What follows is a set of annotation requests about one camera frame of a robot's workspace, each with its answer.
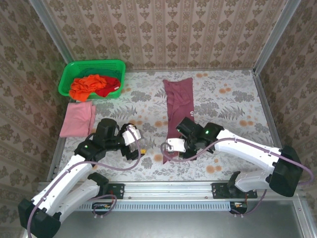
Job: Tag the light pink t-shirt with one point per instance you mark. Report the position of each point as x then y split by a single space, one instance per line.
75 120

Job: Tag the maroon t-shirt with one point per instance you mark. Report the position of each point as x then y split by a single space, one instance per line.
179 99

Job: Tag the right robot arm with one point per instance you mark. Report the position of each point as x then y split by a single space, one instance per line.
247 151

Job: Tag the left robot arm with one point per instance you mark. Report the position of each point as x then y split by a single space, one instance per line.
64 178

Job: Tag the floral patterned tablecloth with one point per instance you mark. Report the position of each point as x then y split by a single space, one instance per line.
223 104

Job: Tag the red t-shirt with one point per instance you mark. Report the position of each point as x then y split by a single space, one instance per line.
110 86

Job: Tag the orange t-shirt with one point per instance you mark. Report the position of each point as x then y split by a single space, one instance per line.
85 86

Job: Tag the small controller board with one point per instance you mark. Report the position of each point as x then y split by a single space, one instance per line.
101 207
239 206

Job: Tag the green plastic basket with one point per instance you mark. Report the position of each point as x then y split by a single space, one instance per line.
65 84

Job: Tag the green t-shirt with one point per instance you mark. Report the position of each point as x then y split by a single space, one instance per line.
86 71

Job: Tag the grey metal sheet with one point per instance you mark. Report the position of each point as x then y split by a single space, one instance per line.
173 225

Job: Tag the aluminium mounting rail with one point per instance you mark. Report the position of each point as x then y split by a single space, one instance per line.
168 189

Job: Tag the aluminium frame upright post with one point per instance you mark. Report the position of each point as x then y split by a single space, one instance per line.
52 27
277 32

